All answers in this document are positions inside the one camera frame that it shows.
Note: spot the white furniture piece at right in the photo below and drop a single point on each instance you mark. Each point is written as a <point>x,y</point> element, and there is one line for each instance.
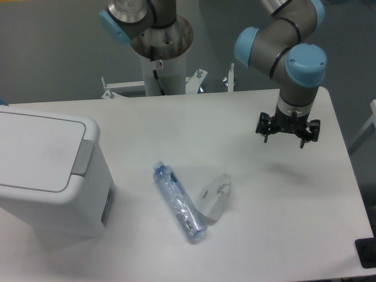
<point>367,129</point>

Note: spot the black clamp at table edge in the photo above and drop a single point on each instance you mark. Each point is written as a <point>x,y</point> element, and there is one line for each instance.
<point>366,252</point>

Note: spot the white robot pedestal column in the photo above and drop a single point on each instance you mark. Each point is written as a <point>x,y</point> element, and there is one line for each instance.
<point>164,49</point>

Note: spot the white metal base frame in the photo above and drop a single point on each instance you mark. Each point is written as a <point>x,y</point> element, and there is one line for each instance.
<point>157,85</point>

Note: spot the white trash can body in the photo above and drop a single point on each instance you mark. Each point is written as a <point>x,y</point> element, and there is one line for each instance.
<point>81,209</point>

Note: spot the clear crushed plastic cup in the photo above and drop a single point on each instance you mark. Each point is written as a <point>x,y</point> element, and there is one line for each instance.
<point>212,200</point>

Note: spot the white trash can lid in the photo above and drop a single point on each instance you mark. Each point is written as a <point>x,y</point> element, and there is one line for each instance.
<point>44,152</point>

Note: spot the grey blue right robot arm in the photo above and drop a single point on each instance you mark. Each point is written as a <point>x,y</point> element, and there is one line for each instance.
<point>278,51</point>

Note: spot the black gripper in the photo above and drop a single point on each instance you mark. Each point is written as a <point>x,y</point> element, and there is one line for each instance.
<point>287,122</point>

